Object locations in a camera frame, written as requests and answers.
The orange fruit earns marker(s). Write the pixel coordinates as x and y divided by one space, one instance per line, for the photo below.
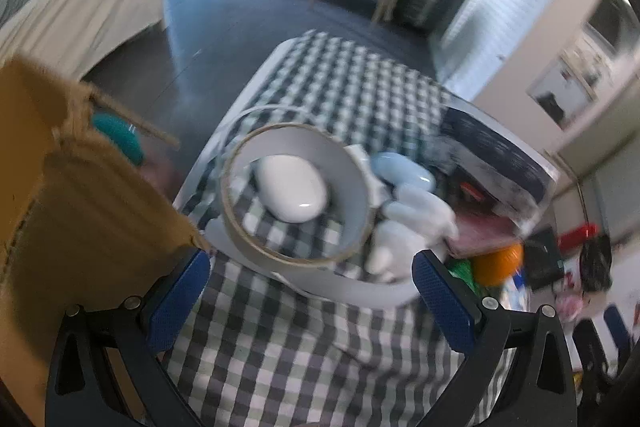
497 264

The black bag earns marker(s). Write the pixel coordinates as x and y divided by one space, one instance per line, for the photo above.
596 264

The white plush toy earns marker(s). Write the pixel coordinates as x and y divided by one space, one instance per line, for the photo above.
415 214

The dark red packet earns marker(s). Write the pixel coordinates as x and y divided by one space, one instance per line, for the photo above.
480 232

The blue white tissue pack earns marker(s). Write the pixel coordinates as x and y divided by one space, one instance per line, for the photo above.
500 167

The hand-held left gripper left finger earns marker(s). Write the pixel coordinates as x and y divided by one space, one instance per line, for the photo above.
180 302

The beige tape roll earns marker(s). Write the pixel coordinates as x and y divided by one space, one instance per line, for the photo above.
352 189

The white oval case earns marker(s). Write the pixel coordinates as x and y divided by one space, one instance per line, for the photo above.
290 187

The white framed picture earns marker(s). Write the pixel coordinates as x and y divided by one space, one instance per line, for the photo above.
560 92

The light blue oval case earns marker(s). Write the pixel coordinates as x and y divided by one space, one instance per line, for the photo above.
400 172

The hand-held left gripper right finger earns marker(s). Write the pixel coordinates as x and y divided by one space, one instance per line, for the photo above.
442 302

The brown cardboard box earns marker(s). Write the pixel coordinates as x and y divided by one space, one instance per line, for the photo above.
75 207

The white bed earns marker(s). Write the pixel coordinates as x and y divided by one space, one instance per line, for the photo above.
75 17

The white wardrobe door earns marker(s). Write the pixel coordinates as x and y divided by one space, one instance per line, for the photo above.
505 7

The red object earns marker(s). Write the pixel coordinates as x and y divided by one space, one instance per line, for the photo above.
577 237

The teal round cushion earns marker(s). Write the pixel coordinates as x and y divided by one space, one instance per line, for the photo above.
120 137

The checkered tablecloth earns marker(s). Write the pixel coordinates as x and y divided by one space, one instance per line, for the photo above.
350 82

